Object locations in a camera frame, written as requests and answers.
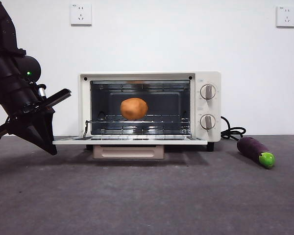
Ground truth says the white wall socket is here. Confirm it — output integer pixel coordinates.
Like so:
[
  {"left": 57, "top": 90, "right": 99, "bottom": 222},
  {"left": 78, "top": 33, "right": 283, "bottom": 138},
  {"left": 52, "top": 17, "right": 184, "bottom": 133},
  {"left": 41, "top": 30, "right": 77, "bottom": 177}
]
[
  {"left": 70, "top": 2, "right": 93, "bottom": 26},
  {"left": 276, "top": 5, "right": 294, "bottom": 28}
]

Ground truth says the white Toshiba toaster oven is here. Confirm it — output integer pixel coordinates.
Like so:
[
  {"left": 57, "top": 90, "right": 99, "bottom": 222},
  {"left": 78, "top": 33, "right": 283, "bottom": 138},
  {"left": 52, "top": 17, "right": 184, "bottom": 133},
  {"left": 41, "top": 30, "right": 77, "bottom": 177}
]
[{"left": 78, "top": 70, "right": 221, "bottom": 152}]

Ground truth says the purple toy eggplant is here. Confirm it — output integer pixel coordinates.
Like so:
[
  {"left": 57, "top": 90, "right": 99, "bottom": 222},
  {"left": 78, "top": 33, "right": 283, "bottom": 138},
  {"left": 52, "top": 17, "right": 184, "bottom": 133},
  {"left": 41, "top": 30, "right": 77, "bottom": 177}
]
[{"left": 236, "top": 136, "right": 276, "bottom": 169}]

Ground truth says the brown potato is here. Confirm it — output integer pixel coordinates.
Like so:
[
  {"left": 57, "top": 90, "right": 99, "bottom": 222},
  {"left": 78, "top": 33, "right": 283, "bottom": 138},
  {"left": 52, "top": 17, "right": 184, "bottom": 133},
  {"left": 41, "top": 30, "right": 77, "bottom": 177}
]
[{"left": 120, "top": 97, "right": 148, "bottom": 120}]

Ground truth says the round beige oven knob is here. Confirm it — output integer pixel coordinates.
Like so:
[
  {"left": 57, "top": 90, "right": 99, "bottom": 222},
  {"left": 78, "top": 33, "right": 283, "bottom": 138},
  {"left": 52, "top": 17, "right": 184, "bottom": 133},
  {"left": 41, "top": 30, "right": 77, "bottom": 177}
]
[
  {"left": 199, "top": 114, "right": 216, "bottom": 130},
  {"left": 200, "top": 84, "right": 217, "bottom": 100}
]

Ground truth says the black oven power cable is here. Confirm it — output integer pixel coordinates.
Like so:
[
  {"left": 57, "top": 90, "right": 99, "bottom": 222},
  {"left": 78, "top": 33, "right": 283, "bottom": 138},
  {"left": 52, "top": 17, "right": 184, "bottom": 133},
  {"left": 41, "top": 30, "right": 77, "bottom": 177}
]
[{"left": 220, "top": 115, "right": 247, "bottom": 141}]

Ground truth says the white glass oven door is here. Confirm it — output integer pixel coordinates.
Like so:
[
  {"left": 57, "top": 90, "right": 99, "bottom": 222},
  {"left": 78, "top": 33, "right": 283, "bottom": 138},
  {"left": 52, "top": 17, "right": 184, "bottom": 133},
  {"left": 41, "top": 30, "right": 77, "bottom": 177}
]
[{"left": 52, "top": 136, "right": 208, "bottom": 160}]

